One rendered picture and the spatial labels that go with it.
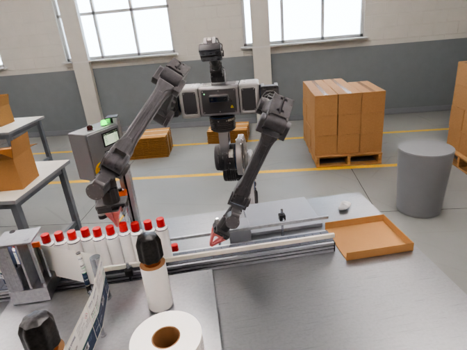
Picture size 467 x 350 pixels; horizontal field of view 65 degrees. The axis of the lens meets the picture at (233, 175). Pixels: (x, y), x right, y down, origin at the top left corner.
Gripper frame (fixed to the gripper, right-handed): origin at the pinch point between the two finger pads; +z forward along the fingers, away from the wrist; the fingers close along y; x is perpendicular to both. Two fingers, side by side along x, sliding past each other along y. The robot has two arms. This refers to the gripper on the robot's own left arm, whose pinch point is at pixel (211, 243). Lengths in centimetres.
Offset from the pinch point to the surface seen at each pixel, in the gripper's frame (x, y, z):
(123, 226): -36.3, 1.4, 10.1
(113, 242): -36.7, 3.4, 17.2
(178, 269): -7.4, 5.0, 15.0
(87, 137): -65, 2, -17
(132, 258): -26.1, 1.8, 21.8
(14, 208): -95, -115, 103
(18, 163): -110, -134, 79
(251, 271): 18.4, 9.9, -1.6
